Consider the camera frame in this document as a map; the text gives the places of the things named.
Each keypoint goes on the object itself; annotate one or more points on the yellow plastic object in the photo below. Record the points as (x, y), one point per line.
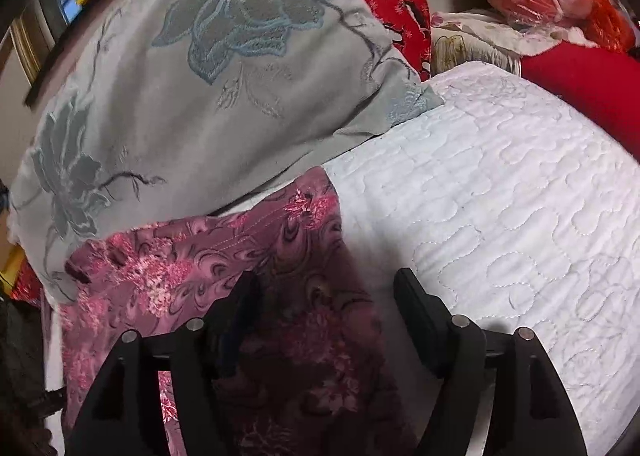
(11, 268)

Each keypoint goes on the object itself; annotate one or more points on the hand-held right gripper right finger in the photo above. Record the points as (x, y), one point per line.
(419, 316)

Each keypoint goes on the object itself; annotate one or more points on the dark mesh cloth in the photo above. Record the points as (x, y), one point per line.
(25, 361)

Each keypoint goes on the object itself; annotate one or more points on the grey floral pillow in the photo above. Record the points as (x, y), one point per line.
(200, 86)

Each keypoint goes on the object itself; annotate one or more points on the cream printed cloth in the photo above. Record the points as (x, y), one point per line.
(465, 44)

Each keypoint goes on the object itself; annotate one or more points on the white quilted bedspread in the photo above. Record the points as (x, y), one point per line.
(500, 211)

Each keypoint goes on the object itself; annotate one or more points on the window frame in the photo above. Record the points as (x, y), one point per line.
(75, 1)

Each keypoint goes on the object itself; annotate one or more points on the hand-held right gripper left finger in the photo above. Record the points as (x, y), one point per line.
(231, 331)

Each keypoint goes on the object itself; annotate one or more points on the pink floral top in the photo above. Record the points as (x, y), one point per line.
(200, 261)

